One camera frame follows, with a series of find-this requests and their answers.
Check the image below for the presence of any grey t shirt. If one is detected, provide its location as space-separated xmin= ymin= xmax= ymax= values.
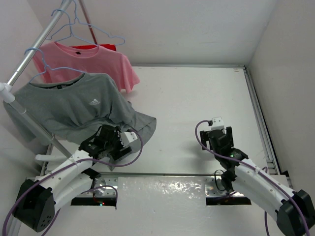
xmin=14 ymin=73 xmax=157 ymax=145

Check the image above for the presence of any blue wire hanger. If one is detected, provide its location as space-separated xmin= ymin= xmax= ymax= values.
xmin=46 ymin=0 xmax=126 ymax=47
xmin=24 ymin=47 xmax=85 ymax=84

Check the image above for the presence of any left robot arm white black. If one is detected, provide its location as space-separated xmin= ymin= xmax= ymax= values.
xmin=10 ymin=125 xmax=141 ymax=233

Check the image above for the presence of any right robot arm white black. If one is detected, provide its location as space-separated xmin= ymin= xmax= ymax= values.
xmin=198 ymin=127 xmax=315 ymax=236

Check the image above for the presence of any pink t shirt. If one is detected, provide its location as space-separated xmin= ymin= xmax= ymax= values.
xmin=32 ymin=42 xmax=140 ymax=93

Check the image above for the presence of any silver clothes rack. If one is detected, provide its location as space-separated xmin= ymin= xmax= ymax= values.
xmin=0 ymin=0 xmax=99 ymax=236

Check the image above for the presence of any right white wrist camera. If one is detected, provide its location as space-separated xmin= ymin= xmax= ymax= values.
xmin=208 ymin=117 xmax=225 ymax=131

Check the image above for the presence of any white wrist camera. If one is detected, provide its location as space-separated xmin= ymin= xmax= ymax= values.
xmin=120 ymin=131 xmax=138 ymax=147
xmin=208 ymin=117 xmax=225 ymax=131

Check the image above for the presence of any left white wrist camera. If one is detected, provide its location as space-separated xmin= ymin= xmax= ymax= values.
xmin=120 ymin=131 xmax=138 ymax=147

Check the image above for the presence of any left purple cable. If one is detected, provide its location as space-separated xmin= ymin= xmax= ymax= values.
xmin=1 ymin=127 xmax=144 ymax=236

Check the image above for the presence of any purple cable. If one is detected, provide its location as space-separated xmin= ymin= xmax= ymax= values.
xmin=195 ymin=119 xmax=311 ymax=236
xmin=1 ymin=127 xmax=144 ymax=236

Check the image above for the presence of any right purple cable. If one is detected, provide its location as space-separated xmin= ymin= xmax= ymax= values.
xmin=195 ymin=119 xmax=311 ymax=236

